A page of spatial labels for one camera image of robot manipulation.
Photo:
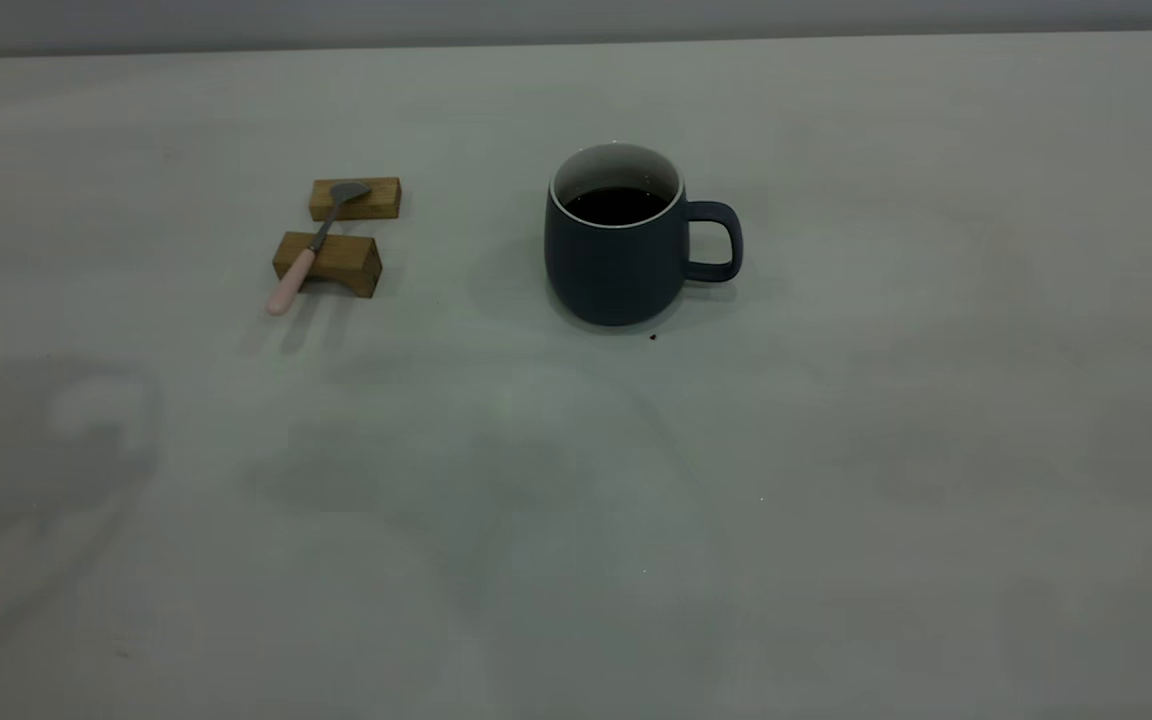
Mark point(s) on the dark grey ceramic mug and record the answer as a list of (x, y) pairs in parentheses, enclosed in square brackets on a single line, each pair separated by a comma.
[(611, 270)]

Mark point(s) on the arched wooden block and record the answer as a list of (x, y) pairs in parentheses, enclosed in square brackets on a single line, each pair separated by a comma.
[(346, 262)]

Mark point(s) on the flat rectangular wooden block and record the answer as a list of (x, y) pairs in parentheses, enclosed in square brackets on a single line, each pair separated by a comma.
[(376, 202)]

